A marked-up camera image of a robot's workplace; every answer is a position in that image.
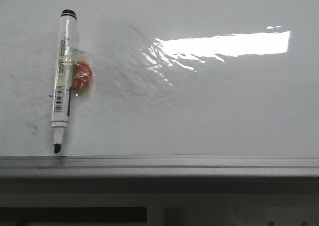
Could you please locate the grey cabinet below whiteboard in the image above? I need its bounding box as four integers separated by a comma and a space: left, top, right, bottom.
0, 178, 319, 226

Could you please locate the clear adhesive tape piece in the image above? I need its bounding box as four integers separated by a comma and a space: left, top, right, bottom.
55, 47, 93, 99

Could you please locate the white whiteboard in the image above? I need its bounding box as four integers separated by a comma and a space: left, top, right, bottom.
0, 0, 319, 157

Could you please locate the aluminium whiteboard frame rail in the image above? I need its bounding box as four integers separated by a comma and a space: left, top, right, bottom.
0, 155, 319, 182

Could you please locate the white whiteboard marker pen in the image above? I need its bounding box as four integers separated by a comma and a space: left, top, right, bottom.
51, 9, 77, 154

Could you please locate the red round magnet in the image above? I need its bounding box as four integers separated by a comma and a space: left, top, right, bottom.
72, 61, 92, 91

